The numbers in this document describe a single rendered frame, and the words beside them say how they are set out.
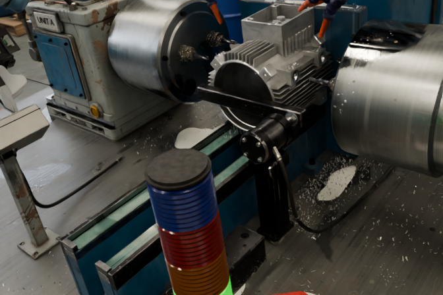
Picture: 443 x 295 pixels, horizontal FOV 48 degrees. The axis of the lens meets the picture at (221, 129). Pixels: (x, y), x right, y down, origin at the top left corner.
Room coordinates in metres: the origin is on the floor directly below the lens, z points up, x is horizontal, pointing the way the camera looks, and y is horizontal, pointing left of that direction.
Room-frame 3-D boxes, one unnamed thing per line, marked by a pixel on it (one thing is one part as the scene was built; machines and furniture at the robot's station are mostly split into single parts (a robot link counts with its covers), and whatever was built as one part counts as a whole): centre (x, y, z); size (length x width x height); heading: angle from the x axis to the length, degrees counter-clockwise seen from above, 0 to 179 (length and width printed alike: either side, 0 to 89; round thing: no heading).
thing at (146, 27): (1.21, 0.13, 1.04); 0.37 x 0.25 x 0.25; 46
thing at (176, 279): (0.37, 0.04, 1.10); 0.06 x 0.06 x 0.04
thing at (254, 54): (0.96, -0.12, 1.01); 0.20 x 0.19 x 0.19; 136
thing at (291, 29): (0.99, -0.15, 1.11); 0.12 x 0.11 x 0.07; 136
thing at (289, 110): (0.86, -0.06, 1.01); 0.26 x 0.04 x 0.03; 46
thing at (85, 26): (1.38, 0.30, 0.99); 0.35 x 0.31 x 0.37; 46
